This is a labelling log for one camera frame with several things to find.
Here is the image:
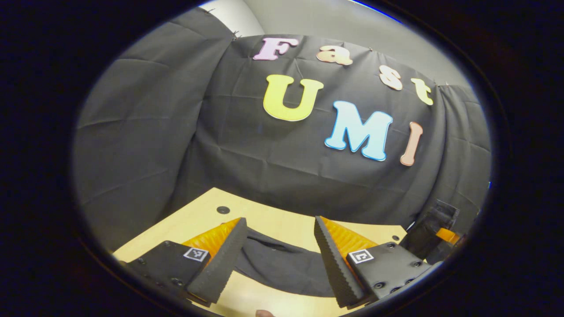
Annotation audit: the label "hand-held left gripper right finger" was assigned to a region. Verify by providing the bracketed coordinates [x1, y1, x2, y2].
[314, 216, 434, 309]

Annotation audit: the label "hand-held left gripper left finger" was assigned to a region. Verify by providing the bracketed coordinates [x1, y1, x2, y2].
[119, 217, 249, 308]

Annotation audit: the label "black jeans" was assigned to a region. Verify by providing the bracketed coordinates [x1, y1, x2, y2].
[236, 227, 349, 298]

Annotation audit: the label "black backdrop cloth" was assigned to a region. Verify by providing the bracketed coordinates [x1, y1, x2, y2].
[73, 7, 493, 251]

